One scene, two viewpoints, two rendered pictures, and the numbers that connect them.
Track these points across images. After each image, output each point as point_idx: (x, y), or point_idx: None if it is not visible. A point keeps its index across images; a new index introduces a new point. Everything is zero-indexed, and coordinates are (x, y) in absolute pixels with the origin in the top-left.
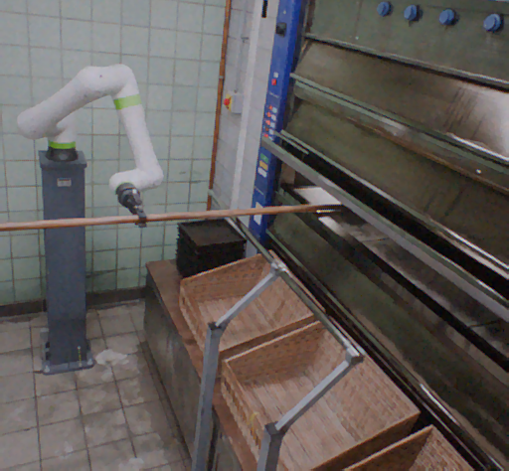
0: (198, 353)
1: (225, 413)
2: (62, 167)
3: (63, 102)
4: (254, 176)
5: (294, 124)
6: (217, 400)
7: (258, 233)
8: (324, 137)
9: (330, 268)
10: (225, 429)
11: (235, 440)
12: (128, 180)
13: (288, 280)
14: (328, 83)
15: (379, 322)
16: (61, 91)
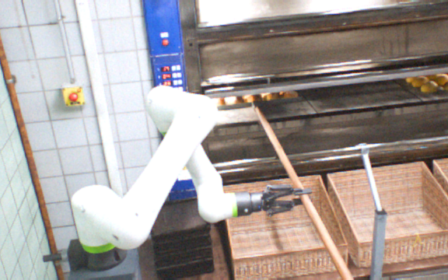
0: (310, 277)
1: (383, 268)
2: (136, 257)
3: (187, 158)
4: (150, 146)
5: (211, 68)
6: (369, 271)
7: (193, 186)
8: (261, 59)
9: (306, 147)
10: (399, 270)
11: (409, 266)
12: (227, 194)
13: (386, 145)
14: (257, 15)
15: (370, 143)
16: (180, 148)
